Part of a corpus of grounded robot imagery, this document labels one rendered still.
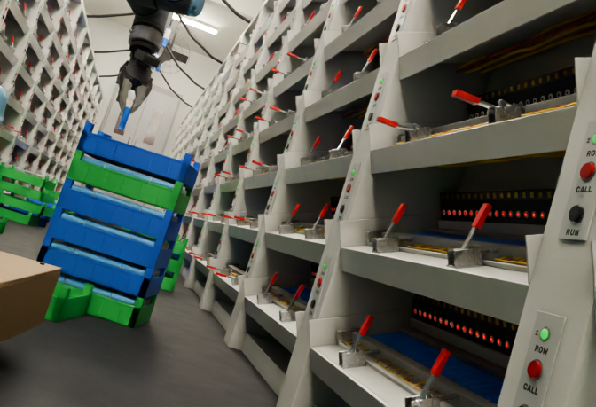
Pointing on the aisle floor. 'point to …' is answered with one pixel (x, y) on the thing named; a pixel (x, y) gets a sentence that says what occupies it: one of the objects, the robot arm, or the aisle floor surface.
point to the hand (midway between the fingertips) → (128, 107)
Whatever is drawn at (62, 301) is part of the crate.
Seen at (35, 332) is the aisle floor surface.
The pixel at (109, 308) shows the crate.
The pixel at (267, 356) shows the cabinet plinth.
